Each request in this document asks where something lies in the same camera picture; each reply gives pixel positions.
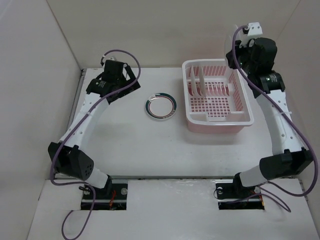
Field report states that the green quatrefoil plate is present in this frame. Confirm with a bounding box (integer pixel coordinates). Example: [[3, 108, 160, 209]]
[[224, 24, 239, 68]]

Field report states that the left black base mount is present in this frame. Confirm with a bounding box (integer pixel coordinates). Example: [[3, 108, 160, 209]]
[[79, 179, 128, 211]]

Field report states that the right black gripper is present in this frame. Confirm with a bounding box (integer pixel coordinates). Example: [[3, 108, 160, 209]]
[[225, 39, 256, 76]]

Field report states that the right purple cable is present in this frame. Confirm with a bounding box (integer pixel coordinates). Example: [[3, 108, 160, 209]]
[[231, 25, 320, 213]]

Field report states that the orange sunburst plate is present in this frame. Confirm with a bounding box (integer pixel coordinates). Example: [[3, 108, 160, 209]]
[[190, 66, 198, 97], [198, 66, 207, 98]]

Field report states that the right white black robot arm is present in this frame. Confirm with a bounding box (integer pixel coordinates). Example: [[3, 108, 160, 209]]
[[225, 37, 319, 197]]

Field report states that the pink white dish rack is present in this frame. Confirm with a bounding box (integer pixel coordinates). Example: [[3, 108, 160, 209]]
[[181, 59, 254, 134]]

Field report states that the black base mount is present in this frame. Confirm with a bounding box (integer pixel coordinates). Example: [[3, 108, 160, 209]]
[[79, 179, 128, 211], [213, 179, 265, 210]]

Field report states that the purple cable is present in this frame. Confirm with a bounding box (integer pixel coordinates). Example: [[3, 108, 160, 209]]
[[231, 25, 320, 213], [49, 49, 142, 240]]

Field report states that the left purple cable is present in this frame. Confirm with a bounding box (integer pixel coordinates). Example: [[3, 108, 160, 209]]
[[49, 49, 142, 240]]

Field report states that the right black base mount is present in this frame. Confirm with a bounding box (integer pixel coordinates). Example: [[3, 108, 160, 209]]
[[213, 179, 265, 210]]

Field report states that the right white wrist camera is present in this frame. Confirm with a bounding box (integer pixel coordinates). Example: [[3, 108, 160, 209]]
[[239, 22, 263, 48]]

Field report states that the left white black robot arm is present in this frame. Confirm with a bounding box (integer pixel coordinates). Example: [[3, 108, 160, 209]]
[[48, 59, 140, 199]]

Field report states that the green red ring plate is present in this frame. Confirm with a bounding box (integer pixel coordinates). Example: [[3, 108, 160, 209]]
[[144, 92, 177, 121]]

